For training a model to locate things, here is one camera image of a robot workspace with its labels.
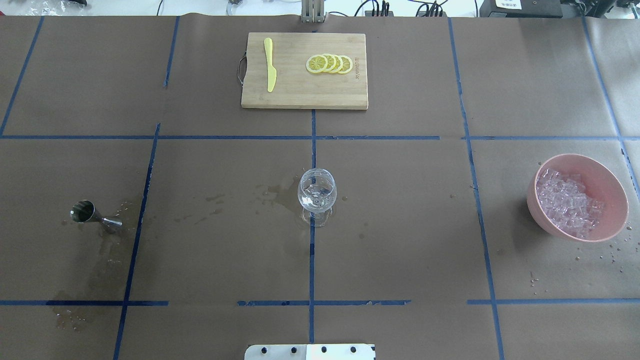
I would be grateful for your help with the pink bowl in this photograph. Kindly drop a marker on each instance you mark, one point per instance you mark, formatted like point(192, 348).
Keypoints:
point(602, 185)

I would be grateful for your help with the steel jigger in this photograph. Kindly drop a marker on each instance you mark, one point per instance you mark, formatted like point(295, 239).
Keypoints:
point(84, 211)

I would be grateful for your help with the clear ice cubes pile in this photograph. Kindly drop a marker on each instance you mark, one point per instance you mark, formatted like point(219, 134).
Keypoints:
point(564, 199)

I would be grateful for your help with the clear wine glass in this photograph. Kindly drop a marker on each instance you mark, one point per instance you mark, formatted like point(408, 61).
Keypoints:
point(317, 192)

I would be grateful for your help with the bamboo cutting board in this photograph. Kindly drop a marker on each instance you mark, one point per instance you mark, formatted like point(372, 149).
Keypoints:
point(296, 88)

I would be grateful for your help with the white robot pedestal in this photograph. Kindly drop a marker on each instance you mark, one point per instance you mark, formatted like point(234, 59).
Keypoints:
point(322, 351)

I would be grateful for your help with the yellow plastic knife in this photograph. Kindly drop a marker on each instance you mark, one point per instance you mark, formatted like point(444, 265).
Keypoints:
point(268, 45)

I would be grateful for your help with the aluminium frame post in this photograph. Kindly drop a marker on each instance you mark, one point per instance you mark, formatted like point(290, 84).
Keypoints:
point(313, 11)

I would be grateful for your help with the black box device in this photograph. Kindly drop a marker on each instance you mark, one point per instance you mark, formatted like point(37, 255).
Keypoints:
point(521, 9)

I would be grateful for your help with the crumpled clear plastic bag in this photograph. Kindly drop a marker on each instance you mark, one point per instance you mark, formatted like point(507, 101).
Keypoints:
point(57, 8)

